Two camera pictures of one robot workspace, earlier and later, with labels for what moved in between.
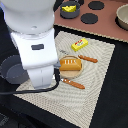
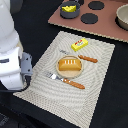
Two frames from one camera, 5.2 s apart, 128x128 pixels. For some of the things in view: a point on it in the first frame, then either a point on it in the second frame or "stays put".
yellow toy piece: x=71 y=8 stays put
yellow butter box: x=81 y=43 stays put
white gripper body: x=38 y=55 to x=10 y=69
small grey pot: x=69 y=9 stays put
